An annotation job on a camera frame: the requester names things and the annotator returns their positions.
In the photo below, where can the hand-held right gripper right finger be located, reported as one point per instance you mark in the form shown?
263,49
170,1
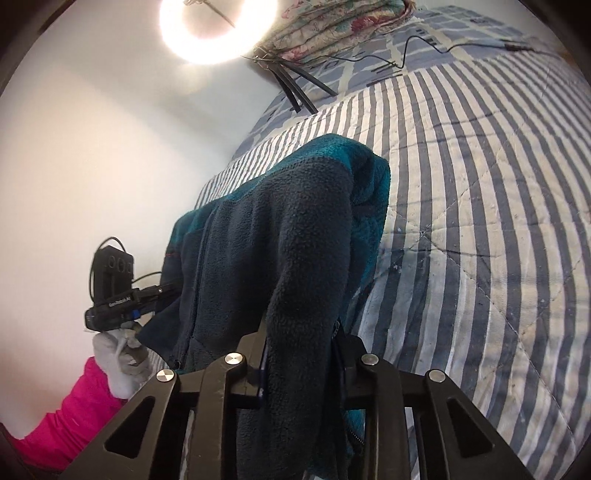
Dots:
355,355

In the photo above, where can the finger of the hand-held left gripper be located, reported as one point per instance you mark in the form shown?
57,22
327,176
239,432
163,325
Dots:
154,295

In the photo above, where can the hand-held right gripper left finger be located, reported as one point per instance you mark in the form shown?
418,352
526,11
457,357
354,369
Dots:
244,355

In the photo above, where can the teal plaid fleece jacket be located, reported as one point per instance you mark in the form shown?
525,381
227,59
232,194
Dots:
277,254

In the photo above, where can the person's left hand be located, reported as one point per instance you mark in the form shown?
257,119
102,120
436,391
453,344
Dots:
117,364

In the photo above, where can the blue white striped quilt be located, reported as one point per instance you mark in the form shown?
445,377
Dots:
461,230

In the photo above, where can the folded floral quilt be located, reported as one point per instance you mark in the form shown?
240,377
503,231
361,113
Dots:
332,23

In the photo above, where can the blue checked bed sheet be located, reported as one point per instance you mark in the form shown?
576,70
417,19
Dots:
429,32

